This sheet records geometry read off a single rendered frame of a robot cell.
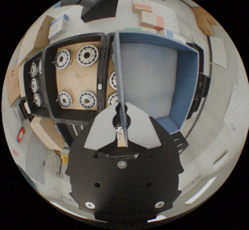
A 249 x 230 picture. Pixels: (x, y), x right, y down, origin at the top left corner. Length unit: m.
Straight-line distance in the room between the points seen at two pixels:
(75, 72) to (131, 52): 0.33
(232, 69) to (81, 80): 3.16
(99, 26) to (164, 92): 0.53
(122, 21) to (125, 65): 0.48
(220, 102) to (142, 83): 2.94
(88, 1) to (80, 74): 0.42
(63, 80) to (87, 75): 0.15
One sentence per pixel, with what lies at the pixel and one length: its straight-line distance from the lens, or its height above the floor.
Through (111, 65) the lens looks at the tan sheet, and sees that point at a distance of 0.40.
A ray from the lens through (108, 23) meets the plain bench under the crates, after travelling 0.59.
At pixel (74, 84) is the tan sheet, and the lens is 0.45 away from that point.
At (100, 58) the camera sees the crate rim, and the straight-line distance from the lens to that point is 0.30.
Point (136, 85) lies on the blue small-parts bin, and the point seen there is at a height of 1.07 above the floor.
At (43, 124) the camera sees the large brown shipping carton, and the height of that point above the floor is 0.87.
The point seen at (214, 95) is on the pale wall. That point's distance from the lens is 3.09.
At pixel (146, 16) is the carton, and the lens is 0.59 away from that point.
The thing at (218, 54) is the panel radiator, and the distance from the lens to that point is 3.04.
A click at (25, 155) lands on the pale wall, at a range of 3.26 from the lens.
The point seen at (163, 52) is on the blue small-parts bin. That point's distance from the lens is 0.19.
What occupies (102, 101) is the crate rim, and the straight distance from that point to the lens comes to 0.34.
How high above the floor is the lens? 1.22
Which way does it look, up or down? 57 degrees down
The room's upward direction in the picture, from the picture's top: 163 degrees clockwise
